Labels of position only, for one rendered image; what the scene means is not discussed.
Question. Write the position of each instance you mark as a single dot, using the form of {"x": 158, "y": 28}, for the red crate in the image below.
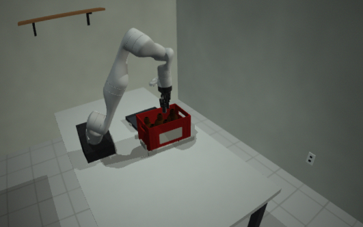
{"x": 167, "y": 133}

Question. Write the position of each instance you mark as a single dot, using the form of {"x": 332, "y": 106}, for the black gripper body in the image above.
{"x": 164, "y": 90}

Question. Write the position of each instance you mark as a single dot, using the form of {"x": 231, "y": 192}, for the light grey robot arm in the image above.
{"x": 140, "y": 45}

